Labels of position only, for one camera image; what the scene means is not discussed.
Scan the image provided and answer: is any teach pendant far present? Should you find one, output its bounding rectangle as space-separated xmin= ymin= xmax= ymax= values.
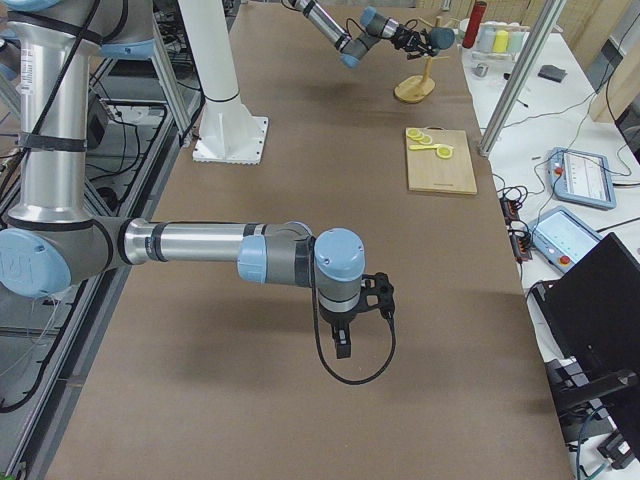
xmin=548 ymin=147 xmax=617 ymax=210

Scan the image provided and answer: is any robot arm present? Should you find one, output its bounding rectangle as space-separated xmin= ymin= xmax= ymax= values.
xmin=1 ymin=1 xmax=366 ymax=358
xmin=281 ymin=1 xmax=455 ymax=68

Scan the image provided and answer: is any bamboo cutting board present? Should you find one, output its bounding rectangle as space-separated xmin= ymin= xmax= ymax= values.
xmin=405 ymin=127 xmax=477 ymax=195

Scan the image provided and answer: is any small metal cylinder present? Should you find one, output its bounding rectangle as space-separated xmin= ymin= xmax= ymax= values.
xmin=474 ymin=63 xmax=489 ymax=78

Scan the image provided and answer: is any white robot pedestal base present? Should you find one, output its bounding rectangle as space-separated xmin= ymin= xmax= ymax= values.
xmin=179 ymin=0 xmax=268 ymax=165

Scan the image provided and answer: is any light blue cup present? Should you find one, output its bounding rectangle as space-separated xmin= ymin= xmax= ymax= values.
xmin=507 ymin=31 xmax=525 ymax=55

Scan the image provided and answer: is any small black pad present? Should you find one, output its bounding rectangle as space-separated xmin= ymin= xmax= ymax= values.
xmin=537 ymin=64 xmax=567 ymax=83

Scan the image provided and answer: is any grey cup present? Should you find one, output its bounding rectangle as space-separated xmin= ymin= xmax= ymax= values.
xmin=476 ymin=26 xmax=496 ymax=53

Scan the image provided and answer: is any aluminium frame post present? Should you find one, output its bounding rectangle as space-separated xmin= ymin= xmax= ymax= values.
xmin=478 ymin=0 xmax=566 ymax=158

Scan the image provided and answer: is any yellow cup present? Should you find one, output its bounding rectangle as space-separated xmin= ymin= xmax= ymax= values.
xmin=492 ymin=30 xmax=509 ymax=54

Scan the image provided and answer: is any teach pendant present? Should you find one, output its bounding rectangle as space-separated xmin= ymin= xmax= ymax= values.
xmin=530 ymin=206 xmax=603 ymax=273
xmin=548 ymin=147 xmax=617 ymax=210

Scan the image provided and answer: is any wooden cup storage rack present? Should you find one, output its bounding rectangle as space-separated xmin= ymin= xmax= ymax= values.
xmin=390 ymin=15 xmax=450 ymax=104

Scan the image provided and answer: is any lemon slice top pair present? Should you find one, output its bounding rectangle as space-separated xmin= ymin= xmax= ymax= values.
xmin=436 ymin=148 xmax=454 ymax=159

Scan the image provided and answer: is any red thermos bottle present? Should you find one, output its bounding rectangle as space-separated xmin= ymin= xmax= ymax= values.
xmin=462 ymin=0 xmax=488 ymax=49

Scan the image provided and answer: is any blue mug yellow inside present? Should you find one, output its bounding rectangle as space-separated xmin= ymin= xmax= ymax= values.
xmin=429 ymin=27 xmax=456 ymax=50

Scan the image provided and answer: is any yellow plastic knife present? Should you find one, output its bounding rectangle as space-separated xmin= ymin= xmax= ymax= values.
xmin=408 ymin=144 xmax=441 ymax=151

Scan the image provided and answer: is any black monitor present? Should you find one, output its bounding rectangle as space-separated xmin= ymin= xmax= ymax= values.
xmin=532 ymin=233 xmax=639 ymax=455

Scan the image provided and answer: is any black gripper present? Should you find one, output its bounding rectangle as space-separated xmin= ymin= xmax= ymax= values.
xmin=320 ymin=305 xmax=358 ymax=359
xmin=392 ymin=25 xmax=436 ymax=60

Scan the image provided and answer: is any teach pendant near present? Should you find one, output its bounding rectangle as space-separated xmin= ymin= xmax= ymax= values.
xmin=530 ymin=206 xmax=603 ymax=273

